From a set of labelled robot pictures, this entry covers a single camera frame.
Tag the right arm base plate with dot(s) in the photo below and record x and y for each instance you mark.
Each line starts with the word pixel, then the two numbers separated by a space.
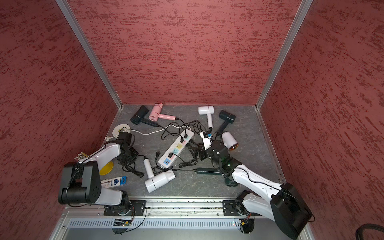
pixel 235 208

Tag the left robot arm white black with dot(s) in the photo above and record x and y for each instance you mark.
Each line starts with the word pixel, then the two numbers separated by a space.
pixel 81 182

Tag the dark green hair dryer front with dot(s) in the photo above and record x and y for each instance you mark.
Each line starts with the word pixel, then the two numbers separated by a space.
pixel 211 171

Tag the white power strip coloured sockets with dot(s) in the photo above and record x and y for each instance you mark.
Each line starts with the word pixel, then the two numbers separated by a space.
pixel 176 148

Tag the black hair dryer back left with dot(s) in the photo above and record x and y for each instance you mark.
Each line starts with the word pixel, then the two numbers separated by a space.
pixel 139 117

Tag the dark green hair dryer back right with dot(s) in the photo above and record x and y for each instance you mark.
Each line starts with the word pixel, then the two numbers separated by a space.
pixel 228 119

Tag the dark green hair dryer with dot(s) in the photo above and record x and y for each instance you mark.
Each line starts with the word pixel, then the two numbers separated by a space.
pixel 228 119
pixel 211 171

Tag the white tape roll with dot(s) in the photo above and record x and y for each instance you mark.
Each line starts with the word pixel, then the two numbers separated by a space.
pixel 120 129

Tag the yellow pencil cup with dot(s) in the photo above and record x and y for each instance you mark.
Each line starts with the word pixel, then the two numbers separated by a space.
pixel 103 171

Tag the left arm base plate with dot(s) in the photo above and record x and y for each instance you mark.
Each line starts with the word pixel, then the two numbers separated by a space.
pixel 131 208

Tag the white blue box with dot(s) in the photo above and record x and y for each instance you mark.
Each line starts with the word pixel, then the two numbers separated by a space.
pixel 115 182

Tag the large white hair dryer front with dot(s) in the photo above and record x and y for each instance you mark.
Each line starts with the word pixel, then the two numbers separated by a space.
pixel 154 182

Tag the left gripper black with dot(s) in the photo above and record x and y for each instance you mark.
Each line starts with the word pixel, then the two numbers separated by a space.
pixel 126 163

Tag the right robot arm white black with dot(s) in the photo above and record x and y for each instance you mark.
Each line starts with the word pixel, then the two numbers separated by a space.
pixel 280 203

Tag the pink hair dryer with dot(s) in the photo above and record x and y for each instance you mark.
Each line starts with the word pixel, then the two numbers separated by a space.
pixel 156 114

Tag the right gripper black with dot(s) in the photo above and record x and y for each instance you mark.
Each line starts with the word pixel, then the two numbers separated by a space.
pixel 202 155

